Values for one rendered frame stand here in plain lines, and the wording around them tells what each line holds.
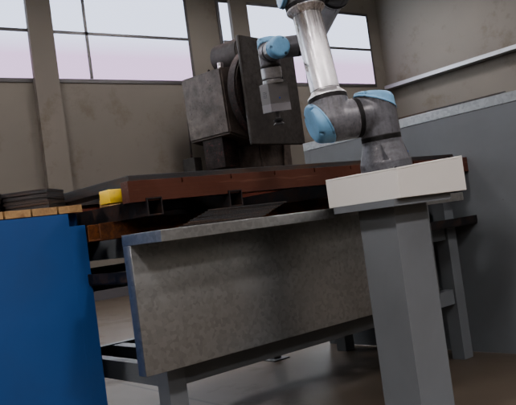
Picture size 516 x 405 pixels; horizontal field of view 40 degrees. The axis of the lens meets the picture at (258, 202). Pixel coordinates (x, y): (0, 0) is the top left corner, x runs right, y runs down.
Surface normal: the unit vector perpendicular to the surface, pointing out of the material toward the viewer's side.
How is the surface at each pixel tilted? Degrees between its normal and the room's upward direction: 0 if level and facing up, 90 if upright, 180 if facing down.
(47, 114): 90
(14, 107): 90
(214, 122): 91
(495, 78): 90
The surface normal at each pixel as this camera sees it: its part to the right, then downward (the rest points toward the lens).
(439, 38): -0.80, 0.09
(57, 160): 0.59, -0.11
